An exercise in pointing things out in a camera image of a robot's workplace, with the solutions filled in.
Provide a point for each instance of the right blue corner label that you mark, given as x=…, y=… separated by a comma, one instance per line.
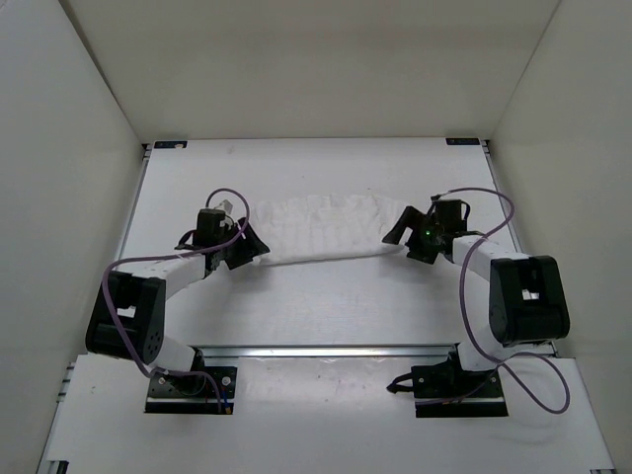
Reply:
x=462, y=141

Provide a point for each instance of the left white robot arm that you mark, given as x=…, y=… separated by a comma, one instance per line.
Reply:
x=128, y=320

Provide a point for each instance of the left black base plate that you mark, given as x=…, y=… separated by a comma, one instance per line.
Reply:
x=193, y=395

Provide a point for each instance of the white pleated skirt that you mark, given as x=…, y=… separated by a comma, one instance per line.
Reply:
x=322, y=228

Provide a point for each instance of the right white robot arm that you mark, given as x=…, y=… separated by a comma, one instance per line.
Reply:
x=526, y=304

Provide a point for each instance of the aluminium front rail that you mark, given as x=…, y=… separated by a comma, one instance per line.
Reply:
x=334, y=351

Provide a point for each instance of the blue corner label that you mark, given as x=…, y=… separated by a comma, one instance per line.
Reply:
x=170, y=144
x=462, y=141

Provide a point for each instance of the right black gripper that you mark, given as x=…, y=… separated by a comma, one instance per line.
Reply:
x=410, y=218

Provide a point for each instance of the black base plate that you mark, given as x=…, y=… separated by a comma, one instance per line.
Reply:
x=193, y=395
x=443, y=391

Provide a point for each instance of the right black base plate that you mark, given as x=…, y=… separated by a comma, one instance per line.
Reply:
x=443, y=391

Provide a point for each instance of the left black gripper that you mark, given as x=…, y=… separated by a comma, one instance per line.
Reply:
x=251, y=246

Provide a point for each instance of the left blue corner label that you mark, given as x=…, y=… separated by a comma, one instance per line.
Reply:
x=170, y=144

